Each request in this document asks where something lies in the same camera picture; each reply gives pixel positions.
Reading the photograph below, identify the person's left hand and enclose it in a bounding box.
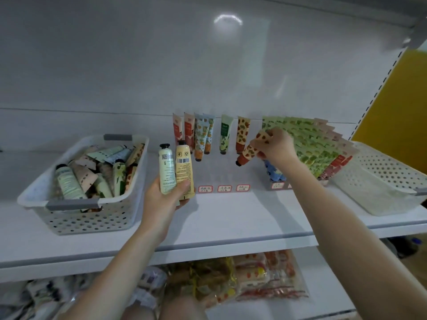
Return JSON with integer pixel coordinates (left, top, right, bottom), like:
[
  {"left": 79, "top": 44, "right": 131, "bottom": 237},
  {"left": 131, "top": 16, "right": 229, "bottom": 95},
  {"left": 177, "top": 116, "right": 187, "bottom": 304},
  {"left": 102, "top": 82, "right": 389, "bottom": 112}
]
[{"left": 140, "top": 176, "right": 191, "bottom": 237}]

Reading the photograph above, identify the person's right hand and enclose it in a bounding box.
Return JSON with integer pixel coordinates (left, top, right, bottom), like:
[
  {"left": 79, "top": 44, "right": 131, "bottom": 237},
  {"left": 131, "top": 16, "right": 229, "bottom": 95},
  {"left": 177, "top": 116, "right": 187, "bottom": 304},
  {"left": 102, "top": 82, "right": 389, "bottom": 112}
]
[{"left": 250, "top": 126, "right": 301, "bottom": 172}]

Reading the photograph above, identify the orange sunflower hand cream tube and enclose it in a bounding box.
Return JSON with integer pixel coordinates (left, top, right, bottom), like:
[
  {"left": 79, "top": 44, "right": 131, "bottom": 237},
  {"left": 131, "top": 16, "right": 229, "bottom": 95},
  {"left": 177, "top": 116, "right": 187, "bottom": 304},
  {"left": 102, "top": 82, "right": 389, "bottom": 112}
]
[{"left": 235, "top": 130, "right": 272, "bottom": 167}]

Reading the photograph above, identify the row of hand cream tubes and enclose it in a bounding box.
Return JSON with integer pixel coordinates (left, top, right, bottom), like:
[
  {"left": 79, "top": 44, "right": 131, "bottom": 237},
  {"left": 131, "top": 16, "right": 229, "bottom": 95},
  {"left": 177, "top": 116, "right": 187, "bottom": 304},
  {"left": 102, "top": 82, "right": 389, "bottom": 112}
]
[{"left": 172, "top": 113, "right": 359, "bottom": 184}]

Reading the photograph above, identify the pale mint hand cream tube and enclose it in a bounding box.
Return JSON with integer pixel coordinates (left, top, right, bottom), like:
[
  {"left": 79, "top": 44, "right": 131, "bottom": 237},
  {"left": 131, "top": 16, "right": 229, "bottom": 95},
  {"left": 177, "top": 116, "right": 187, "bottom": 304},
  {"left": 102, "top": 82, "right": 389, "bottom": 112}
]
[{"left": 158, "top": 143, "right": 177, "bottom": 195}]

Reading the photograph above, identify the pile of pale hand cream tubes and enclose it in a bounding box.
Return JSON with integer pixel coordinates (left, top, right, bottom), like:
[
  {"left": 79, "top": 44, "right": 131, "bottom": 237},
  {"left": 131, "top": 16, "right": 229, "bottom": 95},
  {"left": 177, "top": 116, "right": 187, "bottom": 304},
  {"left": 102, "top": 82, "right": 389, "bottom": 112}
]
[{"left": 55, "top": 143, "right": 144, "bottom": 200}]

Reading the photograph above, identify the white perforated plastic basket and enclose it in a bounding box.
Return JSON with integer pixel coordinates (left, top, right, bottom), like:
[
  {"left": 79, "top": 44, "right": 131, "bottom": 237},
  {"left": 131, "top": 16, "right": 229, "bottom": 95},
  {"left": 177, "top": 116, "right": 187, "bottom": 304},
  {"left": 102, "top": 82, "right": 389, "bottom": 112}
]
[
  {"left": 18, "top": 134, "right": 150, "bottom": 235},
  {"left": 331, "top": 141, "right": 427, "bottom": 216}
]

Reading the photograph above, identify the white metal shelf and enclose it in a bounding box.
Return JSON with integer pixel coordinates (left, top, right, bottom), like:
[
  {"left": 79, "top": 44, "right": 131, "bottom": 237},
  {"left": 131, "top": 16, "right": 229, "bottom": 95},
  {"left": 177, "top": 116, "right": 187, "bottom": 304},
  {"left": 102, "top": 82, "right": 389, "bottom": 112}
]
[{"left": 0, "top": 0, "right": 427, "bottom": 320}]

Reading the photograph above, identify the person's left forearm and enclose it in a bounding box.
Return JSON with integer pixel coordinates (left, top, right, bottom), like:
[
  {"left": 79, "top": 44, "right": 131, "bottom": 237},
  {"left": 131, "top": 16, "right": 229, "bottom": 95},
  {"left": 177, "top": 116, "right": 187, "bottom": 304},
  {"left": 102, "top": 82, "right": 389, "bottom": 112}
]
[{"left": 60, "top": 223, "right": 171, "bottom": 320}]

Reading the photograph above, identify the person's right forearm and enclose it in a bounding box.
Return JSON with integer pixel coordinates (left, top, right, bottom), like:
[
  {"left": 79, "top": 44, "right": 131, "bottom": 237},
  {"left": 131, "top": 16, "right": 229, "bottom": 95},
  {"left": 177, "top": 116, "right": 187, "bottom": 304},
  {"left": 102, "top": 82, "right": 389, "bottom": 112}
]
[{"left": 283, "top": 162, "right": 427, "bottom": 320}]

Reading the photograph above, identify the person's right leg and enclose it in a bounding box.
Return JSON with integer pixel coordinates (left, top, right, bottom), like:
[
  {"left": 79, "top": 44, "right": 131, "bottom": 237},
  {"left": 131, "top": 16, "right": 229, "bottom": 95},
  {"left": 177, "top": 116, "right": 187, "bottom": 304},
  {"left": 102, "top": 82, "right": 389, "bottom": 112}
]
[{"left": 160, "top": 295, "right": 209, "bottom": 320}]

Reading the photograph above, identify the person's leg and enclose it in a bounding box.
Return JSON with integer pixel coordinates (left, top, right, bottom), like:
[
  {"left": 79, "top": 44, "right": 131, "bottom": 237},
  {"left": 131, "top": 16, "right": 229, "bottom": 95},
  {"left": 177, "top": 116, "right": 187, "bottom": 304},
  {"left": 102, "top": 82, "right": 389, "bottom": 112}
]
[
  {"left": 120, "top": 303, "right": 161, "bottom": 320},
  {"left": 160, "top": 295, "right": 209, "bottom": 320}
]

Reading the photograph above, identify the person's left leg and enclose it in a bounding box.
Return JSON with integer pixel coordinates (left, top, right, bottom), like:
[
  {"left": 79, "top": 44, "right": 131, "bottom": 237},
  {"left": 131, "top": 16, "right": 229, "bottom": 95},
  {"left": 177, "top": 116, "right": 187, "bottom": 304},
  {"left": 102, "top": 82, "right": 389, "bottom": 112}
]
[{"left": 120, "top": 303, "right": 161, "bottom": 320}]

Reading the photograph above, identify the clear divider tray with labels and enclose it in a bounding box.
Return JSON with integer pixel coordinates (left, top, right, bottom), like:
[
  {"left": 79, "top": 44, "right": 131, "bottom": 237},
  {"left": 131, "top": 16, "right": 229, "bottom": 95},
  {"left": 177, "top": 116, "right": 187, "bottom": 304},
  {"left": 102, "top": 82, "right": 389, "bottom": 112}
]
[{"left": 197, "top": 182, "right": 288, "bottom": 194}]

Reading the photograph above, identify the pile of snack packets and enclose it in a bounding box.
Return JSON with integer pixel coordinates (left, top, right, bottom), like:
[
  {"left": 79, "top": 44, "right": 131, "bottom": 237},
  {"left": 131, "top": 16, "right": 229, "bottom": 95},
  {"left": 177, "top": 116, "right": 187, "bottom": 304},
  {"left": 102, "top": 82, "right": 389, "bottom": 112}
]
[{"left": 0, "top": 248, "right": 311, "bottom": 320}]

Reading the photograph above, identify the cluster of green bottles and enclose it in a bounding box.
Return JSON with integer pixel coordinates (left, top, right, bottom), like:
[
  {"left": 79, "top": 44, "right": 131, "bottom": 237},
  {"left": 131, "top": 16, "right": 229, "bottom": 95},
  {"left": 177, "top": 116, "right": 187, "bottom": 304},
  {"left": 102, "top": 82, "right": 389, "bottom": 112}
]
[{"left": 394, "top": 235, "right": 424, "bottom": 260}]

